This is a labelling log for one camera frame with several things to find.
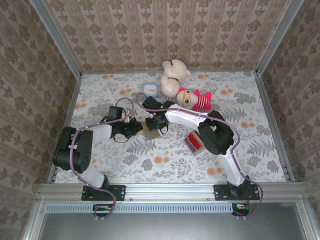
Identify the grey card holder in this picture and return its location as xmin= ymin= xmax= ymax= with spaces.
xmin=143 ymin=129 xmax=161 ymax=142

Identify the red card stack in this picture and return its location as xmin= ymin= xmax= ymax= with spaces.
xmin=186 ymin=133 xmax=201 ymax=149

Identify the light blue alarm clock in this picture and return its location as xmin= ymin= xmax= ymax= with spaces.
xmin=142 ymin=81 xmax=159 ymax=99

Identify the cream plush bear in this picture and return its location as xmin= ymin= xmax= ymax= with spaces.
xmin=159 ymin=59 xmax=192 ymax=98

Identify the pink striped plush doll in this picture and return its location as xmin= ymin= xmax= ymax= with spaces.
xmin=175 ymin=86 xmax=213 ymax=112

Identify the floral tablecloth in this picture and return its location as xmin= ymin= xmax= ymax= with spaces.
xmin=53 ymin=70 xmax=287 ymax=185

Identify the grey metal panel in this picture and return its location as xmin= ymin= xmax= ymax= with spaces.
xmin=37 ymin=211 xmax=305 ymax=240

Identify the aluminium side rail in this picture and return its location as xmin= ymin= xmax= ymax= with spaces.
xmin=254 ymin=71 xmax=296 ymax=183
xmin=46 ymin=74 xmax=84 ymax=184

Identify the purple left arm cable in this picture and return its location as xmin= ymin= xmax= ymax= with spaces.
xmin=68 ymin=96 xmax=137 ymax=222

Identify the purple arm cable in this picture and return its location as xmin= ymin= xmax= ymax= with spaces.
xmin=68 ymin=96 xmax=137 ymax=222
xmin=136 ymin=92 xmax=265 ymax=221

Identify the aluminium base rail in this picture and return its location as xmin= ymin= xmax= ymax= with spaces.
xmin=36 ymin=181 xmax=306 ymax=201

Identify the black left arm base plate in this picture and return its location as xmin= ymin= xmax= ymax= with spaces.
xmin=81 ymin=184 xmax=126 ymax=202

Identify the grey slotted cable duct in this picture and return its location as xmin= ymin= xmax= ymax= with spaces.
xmin=45 ymin=202 xmax=251 ymax=214

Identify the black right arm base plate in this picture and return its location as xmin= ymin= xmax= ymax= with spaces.
xmin=213 ymin=183 xmax=261 ymax=202

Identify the aluminium frame post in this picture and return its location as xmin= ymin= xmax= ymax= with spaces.
xmin=29 ymin=0 xmax=83 ymax=79
xmin=254 ymin=0 xmax=305 ymax=76

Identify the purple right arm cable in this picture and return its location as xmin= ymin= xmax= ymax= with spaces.
xmin=136 ymin=92 xmax=265 ymax=221

